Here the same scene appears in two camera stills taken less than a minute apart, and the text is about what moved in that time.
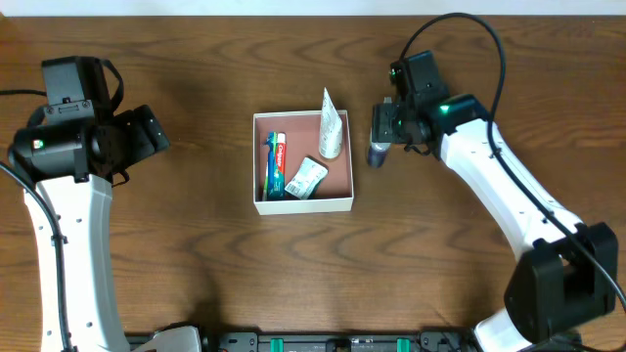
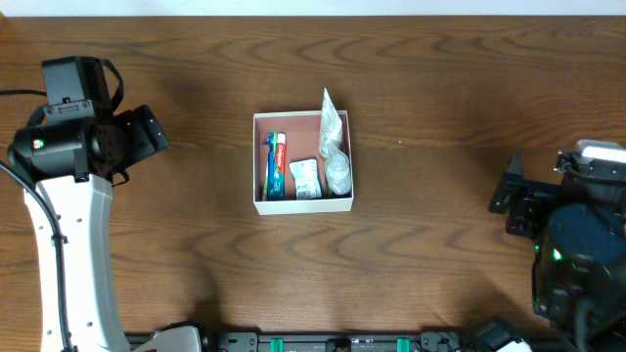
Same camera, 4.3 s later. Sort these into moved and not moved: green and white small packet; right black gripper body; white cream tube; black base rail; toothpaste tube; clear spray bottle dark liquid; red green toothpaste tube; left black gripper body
Moved: right black gripper body; clear spray bottle dark liquid; green and white small packet
Not moved: black base rail; red green toothpaste tube; white cream tube; toothpaste tube; left black gripper body
